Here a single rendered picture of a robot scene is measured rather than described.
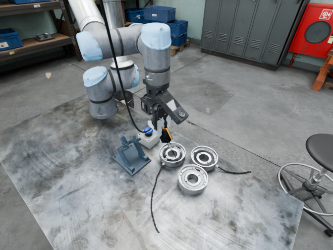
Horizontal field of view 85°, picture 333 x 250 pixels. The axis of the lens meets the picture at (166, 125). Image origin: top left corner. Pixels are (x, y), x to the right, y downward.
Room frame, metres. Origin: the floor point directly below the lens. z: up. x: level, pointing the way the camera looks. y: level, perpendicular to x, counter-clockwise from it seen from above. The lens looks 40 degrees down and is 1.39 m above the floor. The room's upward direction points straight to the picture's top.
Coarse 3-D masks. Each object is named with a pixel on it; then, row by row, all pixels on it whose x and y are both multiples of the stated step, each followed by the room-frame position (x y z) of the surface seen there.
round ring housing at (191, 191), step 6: (186, 168) 0.41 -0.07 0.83; (192, 168) 0.41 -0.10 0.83; (198, 168) 0.41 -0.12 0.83; (180, 174) 0.38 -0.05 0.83; (186, 174) 0.38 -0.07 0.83; (192, 174) 0.39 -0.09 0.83; (198, 174) 0.38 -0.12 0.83; (204, 174) 0.38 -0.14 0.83; (180, 180) 0.36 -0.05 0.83; (186, 180) 0.36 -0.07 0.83; (198, 180) 0.36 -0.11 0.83; (204, 180) 0.36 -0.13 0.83; (180, 186) 0.34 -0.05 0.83; (192, 186) 0.34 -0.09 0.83; (204, 186) 0.33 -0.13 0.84; (186, 192) 0.32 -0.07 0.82; (192, 192) 0.32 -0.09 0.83; (198, 192) 0.32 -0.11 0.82
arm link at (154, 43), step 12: (156, 24) 0.52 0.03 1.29; (144, 36) 0.48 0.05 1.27; (156, 36) 0.47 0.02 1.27; (168, 36) 0.49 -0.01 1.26; (144, 48) 0.49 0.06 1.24; (156, 48) 0.47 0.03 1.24; (168, 48) 0.49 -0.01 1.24; (144, 60) 0.49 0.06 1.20; (156, 60) 0.47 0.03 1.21; (168, 60) 0.49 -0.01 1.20; (156, 72) 0.47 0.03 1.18
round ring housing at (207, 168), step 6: (192, 150) 0.49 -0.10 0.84; (210, 150) 0.50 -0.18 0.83; (192, 156) 0.47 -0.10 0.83; (198, 156) 0.47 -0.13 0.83; (204, 156) 0.48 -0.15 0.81; (210, 156) 0.47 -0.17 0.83; (216, 156) 0.46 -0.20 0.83; (192, 162) 0.44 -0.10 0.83; (204, 162) 0.44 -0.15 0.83; (216, 162) 0.43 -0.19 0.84; (204, 168) 0.41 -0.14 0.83; (210, 168) 0.41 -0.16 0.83
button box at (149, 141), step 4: (140, 132) 0.59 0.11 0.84; (152, 132) 0.59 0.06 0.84; (140, 136) 0.56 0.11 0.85; (144, 136) 0.56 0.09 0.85; (148, 136) 0.56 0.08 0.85; (152, 136) 0.56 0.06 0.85; (156, 136) 0.56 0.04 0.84; (140, 140) 0.56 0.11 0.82; (144, 140) 0.55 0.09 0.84; (148, 140) 0.54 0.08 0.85; (152, 140) 0.55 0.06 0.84; (156, 140) 0.56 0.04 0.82; (144, 144) 0.55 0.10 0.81; (148, 144) 0.53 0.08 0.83; (152, 144) 0.54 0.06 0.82; (148, 148) 0.53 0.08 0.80
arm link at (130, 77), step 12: (108, 0) 0.86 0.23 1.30; (120, 0) 0.91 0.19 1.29; (108, 12) 0.86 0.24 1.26; (120, 12) 0.89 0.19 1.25; (108, 24) 0.86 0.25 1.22; (120, 24) 0.87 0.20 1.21; (120, 60) 0.85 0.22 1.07; (120, 72) 0.83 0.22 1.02; (132, 72) 0.86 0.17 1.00; (132, 84) 0.84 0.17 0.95
